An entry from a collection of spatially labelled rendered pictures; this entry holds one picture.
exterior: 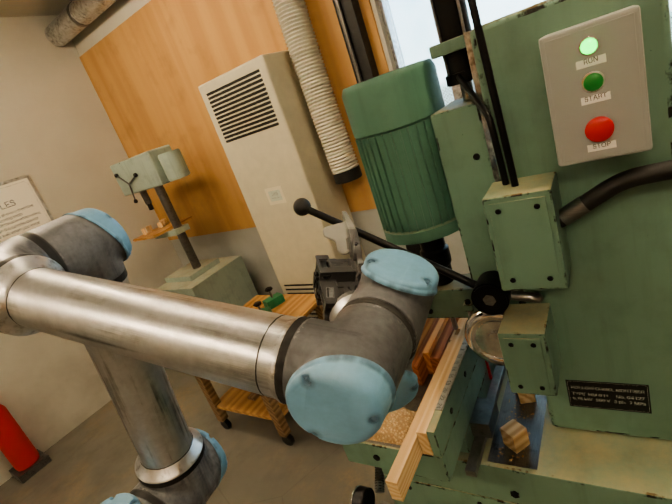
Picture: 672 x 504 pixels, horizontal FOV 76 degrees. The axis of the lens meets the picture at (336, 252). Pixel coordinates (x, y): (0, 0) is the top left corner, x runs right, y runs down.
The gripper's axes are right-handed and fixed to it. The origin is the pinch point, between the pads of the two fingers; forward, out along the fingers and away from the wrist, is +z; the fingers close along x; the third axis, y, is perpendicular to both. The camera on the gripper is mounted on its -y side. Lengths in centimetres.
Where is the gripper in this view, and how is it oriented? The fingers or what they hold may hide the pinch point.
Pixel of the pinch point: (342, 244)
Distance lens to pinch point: 85.3
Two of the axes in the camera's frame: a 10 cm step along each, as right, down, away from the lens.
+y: -9.8, 0.3, -2.1
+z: -1.9, -5.5, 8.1
